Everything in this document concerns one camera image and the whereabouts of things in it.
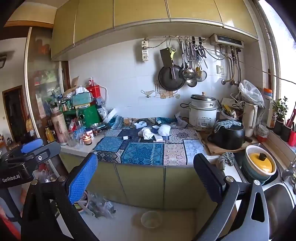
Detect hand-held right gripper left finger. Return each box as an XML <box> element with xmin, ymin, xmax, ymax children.
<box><xmin>21</xmin><ymin>152</ymin><xmax>100</xmax><ymax>241</ymax></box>

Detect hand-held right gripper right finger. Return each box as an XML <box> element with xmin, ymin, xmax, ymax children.
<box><xmin>193</xmin><ymin>153</ymin><xmax>276</xmax><ymax>241</ymax></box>

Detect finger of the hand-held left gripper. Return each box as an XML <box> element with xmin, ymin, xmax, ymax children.
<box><xmin>4</xmin><ymin>138</ymin><xmax>45</xmax><ymax>161</ymax></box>
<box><xmin>14</xmin><ymin>141</ymin><xmax>61</xmax><ymax>170</ymax></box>

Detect yellow bottle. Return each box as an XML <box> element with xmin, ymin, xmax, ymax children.
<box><xmin>45</xmin><ymin>126</ymin><xmax>55</xmax><ymax>143</ymax></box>

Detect copper thermos flask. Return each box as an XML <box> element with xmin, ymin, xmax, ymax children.
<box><xmin>51</xmin><ymin>107</ymin><xmax>69</xmax><ymax>144</ymax></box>

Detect grey rag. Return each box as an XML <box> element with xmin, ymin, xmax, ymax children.
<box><xmin>216</xmin><ymin>151</ymin><xmax>235</xmax><ymax>171</ymax></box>

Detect clear plastic bottle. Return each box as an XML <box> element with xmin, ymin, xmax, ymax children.
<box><xmin>68</xmin><ymin>126</ymin><xmax>77</xmax><ymax>148</ymax></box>
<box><xmin>75</xmin><ymin>120</ymin><xmax>85</xmax><ymax>149</ymax></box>

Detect wooden cutting board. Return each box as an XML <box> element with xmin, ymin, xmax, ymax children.
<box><xmin>196</xmin><ymin>131</ymin><xmax>260</xmax><ymax>156</ymax></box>

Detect clear plastic bags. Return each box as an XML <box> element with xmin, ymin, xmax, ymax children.
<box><xmin>80</xmin><ymin>192</ymin><xmax>116</xmax><ymax>219</ymax></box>

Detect brown wooden door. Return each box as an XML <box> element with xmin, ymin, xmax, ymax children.
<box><xmin>2</xmin><ymin>85</ymin><xmax>29</xmax><ymax>144</ymax></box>

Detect green colander basket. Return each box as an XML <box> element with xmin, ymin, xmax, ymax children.
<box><xmin>240</xmin><ymin>158</ymin><xmax>278</xmax><ymax>184</ymax></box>

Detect black cooking pot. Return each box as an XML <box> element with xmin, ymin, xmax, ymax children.
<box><xmin>207</xmin><ymin>120</ymin><xmax>246</xmax><ymax>150</ymax></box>

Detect yellow lidded pot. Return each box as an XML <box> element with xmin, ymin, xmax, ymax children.
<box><xmin>245</xmin><ymin>145</ymin><xmax>277</xmax><ymax>177</ymax></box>

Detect steel bowl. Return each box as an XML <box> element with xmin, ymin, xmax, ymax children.
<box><xmin>90</xmin><ymin>123</ymin><xmax>108</xmax><ymax>131</ymax></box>

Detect green box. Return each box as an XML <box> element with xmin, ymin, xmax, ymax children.
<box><xmin>63</xmin><ymin>104</ymin><xmax>103</xmax><ymax>129</ymax></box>

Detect yellow-green base cabinets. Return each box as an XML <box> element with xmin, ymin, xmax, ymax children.
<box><xmin>59</xmin><ymin>153</ymin><xmax>243</xmax><ymax>212</ymax></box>

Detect grey knitted cloth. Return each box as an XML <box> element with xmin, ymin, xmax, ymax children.
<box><xmin>213</xmin><ymin>119</ymin><xmax>243</xmax><ymax>133</ymax></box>

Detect blue patterned tablecloth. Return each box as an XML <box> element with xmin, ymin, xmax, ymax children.
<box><xmin>92</xmin><ymin>115</ymin><xmax>208</xmax><ymax>166</ymax></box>

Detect white rice cooker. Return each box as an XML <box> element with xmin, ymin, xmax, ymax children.
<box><xmin>188</xmin><ymin>92</ymin><xmax>218</xmax><ymax>131</ymax></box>

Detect teal box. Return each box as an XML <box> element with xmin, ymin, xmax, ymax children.
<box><xmin>71</xmin><ymin>92</ymin><xmax>95</xmax><ymax>107</ymax></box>

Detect glass display cabinet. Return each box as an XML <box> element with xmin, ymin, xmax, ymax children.
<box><xmin>24</xmin><ymin>26</ymin><xmax>70</xmax><ymax>140</ymax></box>

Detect white foam net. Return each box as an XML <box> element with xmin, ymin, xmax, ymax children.
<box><xmin>158</xmin><ymin>124</ymin><xmax>172</xmax><ymax>137</ymax></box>

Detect crumpled clear plastic wrap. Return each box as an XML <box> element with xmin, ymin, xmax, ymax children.
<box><xmin>174</xmin><ymin>112</ymin><xmax>188</xmax><ymax>127</ymax></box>

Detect white plastic board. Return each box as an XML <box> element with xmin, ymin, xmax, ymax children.
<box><xmin>102</xmin><ymin>108</ymin><xmax>117</xmax><ymax>123</ymax></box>

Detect steel sink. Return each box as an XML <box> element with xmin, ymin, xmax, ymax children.
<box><xmin>236</xmin><ymin>143</ymin><xmax>296</xmax><ymax>210</ymax></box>

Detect cluttered utensil container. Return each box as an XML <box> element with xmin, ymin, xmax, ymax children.
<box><xmin>217</xmin><ymin>99</ymin><xmax>243</xmax><ymax>120</ymax></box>

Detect clear plastic cup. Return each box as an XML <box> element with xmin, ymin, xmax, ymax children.
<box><xmin>140</xmin><ymin>210</ymin><xmax>163</xmax><ymax>229</ymax></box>

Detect stack of small bowls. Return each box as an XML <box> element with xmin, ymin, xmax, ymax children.
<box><xmin>257</xmin><ymin>124</ymin><xmax>270</xmax><ymax>142</ymax></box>

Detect white electric kettle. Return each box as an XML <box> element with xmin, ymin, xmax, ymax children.
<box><xmin>243</xmin><ymin>102</ymin><xmax>259</xmax><ymax>138</ymax></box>

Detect crumpled white tissue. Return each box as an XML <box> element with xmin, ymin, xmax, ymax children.
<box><xmin>138</xmin><ymin>127</ymin><xmax>154</xmax><ymax>140</ymax></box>

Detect red container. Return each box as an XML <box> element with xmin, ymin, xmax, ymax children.
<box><xmin>86</xmin><ymin>77</ymin><xmax>102</xmax><ymax>99</ymax></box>

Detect steel faucet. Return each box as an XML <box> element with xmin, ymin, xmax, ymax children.
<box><xmin>281</xmin><ymin>157</ymin><xmax>296</xmax><ymax>184</ymax></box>

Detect black plant pot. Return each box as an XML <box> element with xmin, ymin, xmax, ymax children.
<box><xmin>280</xmin><ymin>120</ymin><xmax>293</xmax><ymax>142</ymax></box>

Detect white bottle orange lid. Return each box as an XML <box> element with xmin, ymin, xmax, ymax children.
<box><xmin>264</xmin><ymin>88</ymin><xmax>277</xmax><ymax>128</ymax></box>

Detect white plastic bag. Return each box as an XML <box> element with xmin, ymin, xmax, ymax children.
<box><xmin>238</xmin><ymin>80</ymin><xmax>265</xmax><ymax>108</ymax></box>

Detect steel ladle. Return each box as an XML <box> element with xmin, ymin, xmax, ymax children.
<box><xmin>185</xmin><ymin>40</ymin><xmax>198</xmax><ymax>88</ymax></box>

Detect green potted plant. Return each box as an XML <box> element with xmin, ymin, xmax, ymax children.
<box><xmin>272</xmin><ymin>96</ymin><xmax>288</xmax><ymax>135</ymax></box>

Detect black wok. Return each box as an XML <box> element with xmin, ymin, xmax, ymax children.
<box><xmin>158</xmin><ymin>65</ymin><xmax>186</xmax><ymax>91</ymax></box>

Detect steel slotted skimmer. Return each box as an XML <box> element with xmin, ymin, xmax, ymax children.
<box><xmin>182</xmin><ymin>38</ymin><xmax>194</xmax><ymax>80</ymax></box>

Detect metal water pipes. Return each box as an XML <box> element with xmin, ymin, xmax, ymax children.
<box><xmin>217</xmin><ymin>46</ymin><xmax>242</xmax><ymax>87</ymax></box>

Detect kitchen scissors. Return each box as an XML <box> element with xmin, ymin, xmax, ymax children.
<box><xmin>196</xmin><ymin>44</ymin><xmax>208</xmax><ymax>69</ymax></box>

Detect steel cleaver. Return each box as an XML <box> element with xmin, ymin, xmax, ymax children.
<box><xmin>160</xmin><ymin>47</ymin><xmax>176</xmax><ymax>80</ymax></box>

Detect white power strip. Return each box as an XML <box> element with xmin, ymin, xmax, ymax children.
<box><xmin>141</xmin><ymin>40</ymin><xmax>149</xmax><ymax>62</ymax></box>

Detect white water heater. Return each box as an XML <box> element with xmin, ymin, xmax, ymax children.
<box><xmin>209</xmin><ymin>34</ymin><xmax>245</xmax><ymax>49</ymax></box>

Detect window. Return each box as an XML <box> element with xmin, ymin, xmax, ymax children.
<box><xmin>256</xmin><ymin>0</ymin><xmax>296</xmax><ymax>98</ymax></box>

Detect wire mesh strainer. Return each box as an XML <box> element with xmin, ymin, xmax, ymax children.
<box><xmin>196</xmin><ymin>69</ymin><xmax>207</xmax><ymax>82</ymax></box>

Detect metal hanging rail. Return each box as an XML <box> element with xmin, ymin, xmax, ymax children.
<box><xmin>144</xmin><ymin>35</ymin><xmax>206</xmax><ymax>41</ymax></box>

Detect yellow-green wall cabinets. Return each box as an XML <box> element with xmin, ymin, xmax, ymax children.
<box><xmin>51</xmin><ymin>0</ymin><xmax>259</xmax><ymax>61</ymax></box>

